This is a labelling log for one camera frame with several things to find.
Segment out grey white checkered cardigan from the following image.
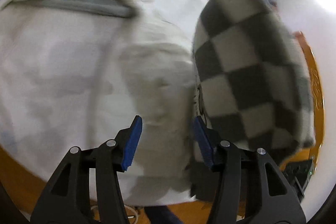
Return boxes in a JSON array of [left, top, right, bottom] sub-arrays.
[[193, 0, 315, 165]]

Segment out wooden headboard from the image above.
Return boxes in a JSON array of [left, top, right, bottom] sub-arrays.
[[278, 31, 326, 172]]

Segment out white button jacket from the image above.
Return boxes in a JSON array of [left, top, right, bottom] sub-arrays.
[[1, 2, 195, 205]]

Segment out grey garment under jacket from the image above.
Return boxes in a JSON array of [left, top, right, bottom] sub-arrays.
[[18, 0, 137, 18]]

